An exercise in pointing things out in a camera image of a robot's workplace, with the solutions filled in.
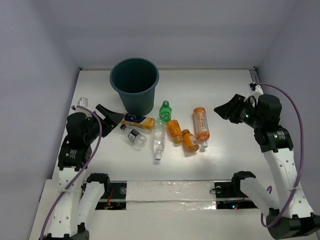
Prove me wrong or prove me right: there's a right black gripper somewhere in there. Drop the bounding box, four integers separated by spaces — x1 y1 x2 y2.
213 93 264 129

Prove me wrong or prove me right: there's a yellow blue label bottle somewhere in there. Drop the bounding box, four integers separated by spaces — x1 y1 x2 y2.
121 113 155 131

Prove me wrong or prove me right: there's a small clear black-cap bottle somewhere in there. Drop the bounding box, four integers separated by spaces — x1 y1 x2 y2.
120 124 147 148

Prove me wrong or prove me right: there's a tall orange white-cap bottle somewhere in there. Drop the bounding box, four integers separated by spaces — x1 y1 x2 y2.
193 107 210 149

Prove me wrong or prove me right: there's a green plastic bottle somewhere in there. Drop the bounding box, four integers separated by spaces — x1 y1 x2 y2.
159 100 172 123

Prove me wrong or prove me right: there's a clear crushed water bottle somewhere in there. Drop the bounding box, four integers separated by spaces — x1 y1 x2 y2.
153 119 166 161

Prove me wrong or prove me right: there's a small orange juice bottle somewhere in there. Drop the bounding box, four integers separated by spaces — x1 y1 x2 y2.
182 129 200 153

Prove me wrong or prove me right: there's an orange dotted bottle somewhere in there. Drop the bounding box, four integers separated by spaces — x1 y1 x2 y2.
166 119 183 144

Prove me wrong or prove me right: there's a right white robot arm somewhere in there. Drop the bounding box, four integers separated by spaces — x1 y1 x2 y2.
214 94 320 240

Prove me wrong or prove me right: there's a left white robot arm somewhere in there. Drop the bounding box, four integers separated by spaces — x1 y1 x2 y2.
39 104 125 240

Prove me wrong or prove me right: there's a dark green plastic bin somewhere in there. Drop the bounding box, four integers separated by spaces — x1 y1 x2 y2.
109 57 160 116

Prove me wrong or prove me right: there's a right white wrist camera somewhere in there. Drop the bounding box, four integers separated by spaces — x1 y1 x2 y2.
244 82 264 107

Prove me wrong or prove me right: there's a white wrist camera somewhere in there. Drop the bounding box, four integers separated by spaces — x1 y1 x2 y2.
71 97 89 111
244 82 264 107

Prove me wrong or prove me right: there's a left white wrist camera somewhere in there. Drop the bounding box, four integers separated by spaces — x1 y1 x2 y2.
71 97 89 111

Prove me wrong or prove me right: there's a right aluminium rail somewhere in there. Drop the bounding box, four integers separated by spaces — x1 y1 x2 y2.
249 67 259 83

